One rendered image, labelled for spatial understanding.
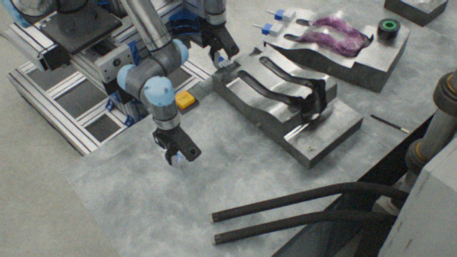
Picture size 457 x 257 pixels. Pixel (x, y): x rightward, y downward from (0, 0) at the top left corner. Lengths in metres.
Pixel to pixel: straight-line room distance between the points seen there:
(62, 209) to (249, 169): 1.33
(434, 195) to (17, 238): 2.16
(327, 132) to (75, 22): 0.95
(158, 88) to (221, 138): 0.44
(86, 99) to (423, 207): 2.19
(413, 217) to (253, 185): 0.73
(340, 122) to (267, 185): 0.33
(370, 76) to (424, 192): 1.00
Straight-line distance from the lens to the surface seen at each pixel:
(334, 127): 1.49
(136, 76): 1.23
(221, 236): 1.29
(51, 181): 2.64
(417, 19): 2.03
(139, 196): 1.44
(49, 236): 2.46
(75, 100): 2.67
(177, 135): 1.28
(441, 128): 1.14
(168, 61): 1.28
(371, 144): 1.54
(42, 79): 2.90
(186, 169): 1.41
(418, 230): 0.79
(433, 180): 0.68
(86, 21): 1.66
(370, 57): 1.67
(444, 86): 1.06
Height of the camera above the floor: 2.00
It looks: 52 degrees down
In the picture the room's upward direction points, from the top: 7 degrees counter-clockwise
